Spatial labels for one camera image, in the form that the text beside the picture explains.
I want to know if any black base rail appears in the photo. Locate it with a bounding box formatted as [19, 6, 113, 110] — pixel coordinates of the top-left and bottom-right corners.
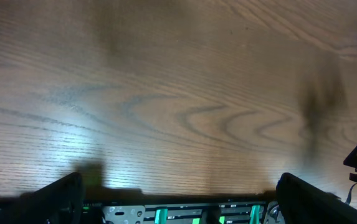
[82, 200, 285, 224]

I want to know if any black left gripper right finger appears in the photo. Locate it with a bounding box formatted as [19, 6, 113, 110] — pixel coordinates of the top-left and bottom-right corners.
[276, 172, 357, 224]

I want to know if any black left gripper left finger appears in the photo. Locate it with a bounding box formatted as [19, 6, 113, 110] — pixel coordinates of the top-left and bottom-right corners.
[0, 172, 84, 224]

